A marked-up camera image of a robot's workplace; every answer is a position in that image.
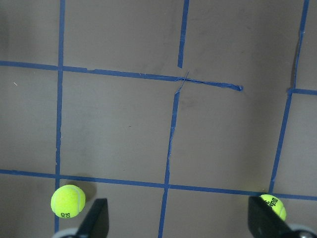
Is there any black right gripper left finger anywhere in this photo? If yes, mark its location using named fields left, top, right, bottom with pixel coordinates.
left=74, top=198, right=109, bottom=238

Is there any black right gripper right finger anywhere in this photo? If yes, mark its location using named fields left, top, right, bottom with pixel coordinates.
left=248, top=196, right=297, bottom=238

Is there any far left yellow tennis ball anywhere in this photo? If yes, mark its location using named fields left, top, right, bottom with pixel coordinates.
left=260, top=194, right=287, bottom=221

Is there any yellow tennis ball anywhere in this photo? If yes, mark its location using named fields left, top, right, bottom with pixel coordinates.
left=51, top=184, right=86, bottom=219
left=260, top=194, right=287, bottom=221

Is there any centre yellow tennis ball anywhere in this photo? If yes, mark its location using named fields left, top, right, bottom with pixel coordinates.
left=51, top=184, right=86, bottom=219

